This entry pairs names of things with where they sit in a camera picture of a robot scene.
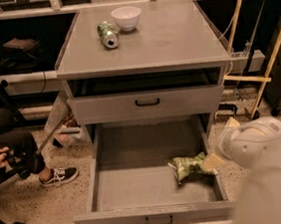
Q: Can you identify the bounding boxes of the grey drawer cabinet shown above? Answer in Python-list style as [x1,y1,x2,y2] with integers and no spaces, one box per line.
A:
[49,0,241,153]

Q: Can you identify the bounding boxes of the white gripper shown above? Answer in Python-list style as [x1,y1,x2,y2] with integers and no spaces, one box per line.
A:
[200,116,281,171]

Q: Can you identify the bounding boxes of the green soda can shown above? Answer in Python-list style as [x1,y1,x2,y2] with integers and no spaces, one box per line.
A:
[97,22,119,49]

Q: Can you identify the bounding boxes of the closed grey upper drawer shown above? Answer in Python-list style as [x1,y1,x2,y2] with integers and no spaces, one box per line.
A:
[68,85,223,125]

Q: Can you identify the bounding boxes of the green jalapeno chip bag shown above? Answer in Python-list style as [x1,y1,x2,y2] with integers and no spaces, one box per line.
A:
[168,152,217,184]

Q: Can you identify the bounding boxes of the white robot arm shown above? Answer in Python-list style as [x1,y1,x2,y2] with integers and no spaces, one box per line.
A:
[200,116,281,224]

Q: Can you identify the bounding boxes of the black drawer handle upper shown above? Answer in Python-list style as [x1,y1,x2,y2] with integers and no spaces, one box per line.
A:
[135,99,160,107]

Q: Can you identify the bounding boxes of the open grey lower drawer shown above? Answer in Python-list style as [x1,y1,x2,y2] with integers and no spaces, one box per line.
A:
[74,116,234,224]

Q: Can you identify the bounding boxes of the black handheld controller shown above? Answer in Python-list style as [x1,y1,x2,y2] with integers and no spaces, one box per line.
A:
[4,148,27,171]

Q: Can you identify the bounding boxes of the black white sneaker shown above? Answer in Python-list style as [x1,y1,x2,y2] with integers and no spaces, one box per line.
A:
[41,167,79,187]

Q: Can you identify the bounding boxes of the brown box on shelf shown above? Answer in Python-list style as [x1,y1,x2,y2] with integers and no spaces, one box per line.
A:
[1,38,39,55]

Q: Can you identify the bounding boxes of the person's leg dark trousers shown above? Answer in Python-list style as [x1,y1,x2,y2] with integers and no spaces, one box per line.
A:
[0,109,52,181]

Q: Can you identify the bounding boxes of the white ceramic bowl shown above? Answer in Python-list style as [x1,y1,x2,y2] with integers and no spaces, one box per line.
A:
[111,6,141,31]

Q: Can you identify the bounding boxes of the clear plastic bag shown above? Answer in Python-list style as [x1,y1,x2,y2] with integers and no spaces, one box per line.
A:
[44,92,88,148]

